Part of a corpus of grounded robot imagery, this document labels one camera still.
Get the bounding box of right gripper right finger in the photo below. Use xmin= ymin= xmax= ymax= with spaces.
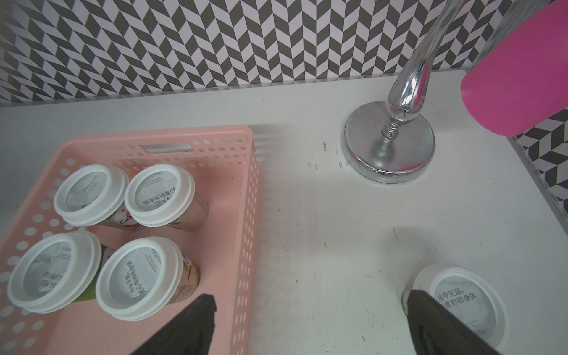
xmin=407 ymin=289 xmax=498 ymax=355

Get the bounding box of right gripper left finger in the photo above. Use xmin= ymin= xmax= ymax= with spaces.
xmin=133 ymin=294 xmax=217 ymax=355

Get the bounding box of yogurt cup edge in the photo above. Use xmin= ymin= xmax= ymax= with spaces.
xmin=402 ymin=263 xmax=510 ymax=351

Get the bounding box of beige label yogurt cup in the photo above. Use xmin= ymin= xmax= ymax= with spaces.
xmin=124 ymin=164 xmax=209 ymax=232

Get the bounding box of green label yogurt cup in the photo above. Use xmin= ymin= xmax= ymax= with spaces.
xmin=7 ymin=231 xmax=115 ymax=314

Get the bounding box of red label yogurt cup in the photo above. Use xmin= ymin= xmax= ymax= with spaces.
xmin=53 ymin=164 xmax=141 ymax=230

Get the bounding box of pink plastic basket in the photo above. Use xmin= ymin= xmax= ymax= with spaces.
xmin=0 ymin=125 xmax=261 ymax=355

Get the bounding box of silver metal cup stand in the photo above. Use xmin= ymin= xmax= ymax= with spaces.
xmin=341 ymin=0 xmax=465 ymax=184

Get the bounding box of magenta plastic wine glass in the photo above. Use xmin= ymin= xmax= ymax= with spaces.
xmin=461 ymin=0 xmax=567 ymax=136

